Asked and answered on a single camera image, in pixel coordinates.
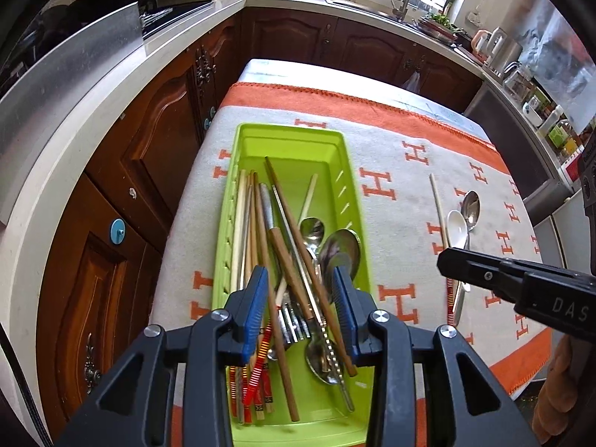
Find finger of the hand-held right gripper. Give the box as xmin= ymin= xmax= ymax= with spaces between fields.
xmin=436 ymin=247 xmax=596 ymax=337

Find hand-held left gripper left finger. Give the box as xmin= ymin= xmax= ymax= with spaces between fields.
xmin=56 ymin=264 xmax=271 ymax=447

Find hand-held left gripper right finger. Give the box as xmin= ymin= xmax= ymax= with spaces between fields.
xmin=332 ymin=264 xmax=541 ymax=447

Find wooden-handled knife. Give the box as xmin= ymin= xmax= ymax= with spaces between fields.
xmin=259 ymin=183 xmax=314 ymax=326

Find white ceramic spoon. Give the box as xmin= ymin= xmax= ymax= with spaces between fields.
xmin=446 ymin=209 xmax=472 ymax=327

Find small metal spoon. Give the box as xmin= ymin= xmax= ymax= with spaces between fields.
xmin=299 ymin=217 xmax=327 ymax=285

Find green plastic utensil tray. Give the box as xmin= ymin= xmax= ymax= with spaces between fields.
xmin=212 ymin=122 xmax=377 ymax=447

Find person's right hand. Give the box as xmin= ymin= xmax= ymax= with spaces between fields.
xmin=532 ymin=334 xmax=574 ymax=446

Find green label jar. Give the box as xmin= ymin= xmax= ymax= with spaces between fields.
xmin=547 ymin=120 xmax=576 ymax=150

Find clear plastic bottle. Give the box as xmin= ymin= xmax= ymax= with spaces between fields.
xmin=542 ymin=105 xmax=565 ymax=132

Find grey steel cabinet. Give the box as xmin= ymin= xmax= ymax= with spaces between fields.
xmin=463 ymin=79 xmax=574 ymax=208

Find white jar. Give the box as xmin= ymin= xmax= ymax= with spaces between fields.
xmin=521 ymin=100 xmax=543 ymax=127

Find glass jug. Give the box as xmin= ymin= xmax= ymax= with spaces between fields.
xmin=503 ymin=61 xmax=536 ymax=99

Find orange and grey printed blanket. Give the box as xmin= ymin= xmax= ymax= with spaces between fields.
xmin=151 ymin=81 xmax=555 ymax=447

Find dark wooden kitchen cabinets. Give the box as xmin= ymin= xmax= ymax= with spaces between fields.
xmin=37 ymin=2 xmax=485 ymax=429

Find colander of green vegetables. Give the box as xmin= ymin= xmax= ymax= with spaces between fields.
xmin=416 ymin=13 xmax=462 ymax=44

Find white kitchen countertop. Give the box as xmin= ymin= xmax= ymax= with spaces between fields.
xmin=0 ymin=0 xmax=494 ymax=317

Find steel sink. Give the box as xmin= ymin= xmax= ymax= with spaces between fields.
xmin=321 ymin=0 xmax=420 ymax=24

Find steel stove guard panel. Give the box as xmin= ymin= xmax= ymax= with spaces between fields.
xmin=0 ymin=2 xmax=144 ymax=161

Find black gas stove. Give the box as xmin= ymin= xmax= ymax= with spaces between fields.
xmin=140 ymin=0 xmax=216 ymax=40

